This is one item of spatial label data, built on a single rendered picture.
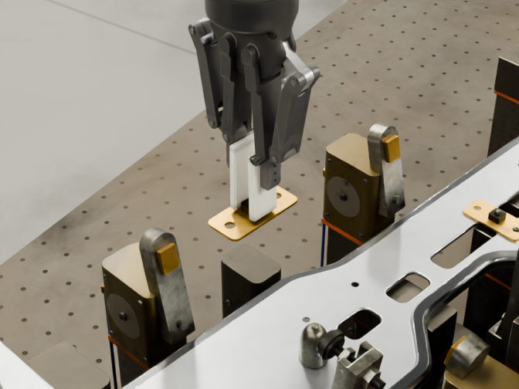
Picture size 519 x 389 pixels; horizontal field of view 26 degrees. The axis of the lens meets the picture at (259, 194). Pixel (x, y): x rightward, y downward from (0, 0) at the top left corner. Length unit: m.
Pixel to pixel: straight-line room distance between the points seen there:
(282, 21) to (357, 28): 1.57
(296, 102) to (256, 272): 0.49
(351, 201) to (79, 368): 0.43
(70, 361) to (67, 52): 2.56
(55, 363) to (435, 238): 0.49
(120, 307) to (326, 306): 0.24
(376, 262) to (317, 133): 0.77
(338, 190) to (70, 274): 0.53
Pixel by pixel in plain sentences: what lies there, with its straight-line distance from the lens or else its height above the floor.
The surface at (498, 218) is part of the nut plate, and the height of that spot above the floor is 1.01.
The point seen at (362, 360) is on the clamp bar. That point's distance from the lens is 0.96.
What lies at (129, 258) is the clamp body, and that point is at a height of 1.05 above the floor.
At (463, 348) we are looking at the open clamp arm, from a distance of 1.13.
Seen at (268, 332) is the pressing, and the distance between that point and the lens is 1.28.
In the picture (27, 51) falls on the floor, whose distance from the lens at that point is 3.81.
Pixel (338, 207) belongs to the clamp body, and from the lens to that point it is 1.51.
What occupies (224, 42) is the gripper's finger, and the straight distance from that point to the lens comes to 0.92.
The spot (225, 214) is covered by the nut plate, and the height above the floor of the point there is 1.26.
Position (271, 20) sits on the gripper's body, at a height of 1.48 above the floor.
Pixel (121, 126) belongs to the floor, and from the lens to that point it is 3.39.
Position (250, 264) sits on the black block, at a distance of 1.38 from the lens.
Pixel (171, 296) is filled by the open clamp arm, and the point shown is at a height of 1.04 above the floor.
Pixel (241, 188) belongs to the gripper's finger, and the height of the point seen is 1.29.
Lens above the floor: 1.90
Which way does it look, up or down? 38 degrees down
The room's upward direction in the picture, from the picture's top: straight up
